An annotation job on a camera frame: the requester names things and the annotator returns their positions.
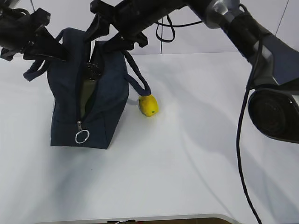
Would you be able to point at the glass container with green lid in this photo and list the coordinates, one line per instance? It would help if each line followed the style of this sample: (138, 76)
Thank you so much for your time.
(92, 72)

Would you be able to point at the navy blue fabric bag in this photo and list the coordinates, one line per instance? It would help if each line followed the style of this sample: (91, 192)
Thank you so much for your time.
(120, 72)

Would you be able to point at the yellow lemon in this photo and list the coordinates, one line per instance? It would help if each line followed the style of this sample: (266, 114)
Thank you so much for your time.
(148, 105)

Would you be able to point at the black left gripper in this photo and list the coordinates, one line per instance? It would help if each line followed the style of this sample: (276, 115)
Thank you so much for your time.
(25, 33)

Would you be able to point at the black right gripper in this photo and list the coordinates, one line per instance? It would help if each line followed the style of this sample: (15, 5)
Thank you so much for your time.
(124, 17)

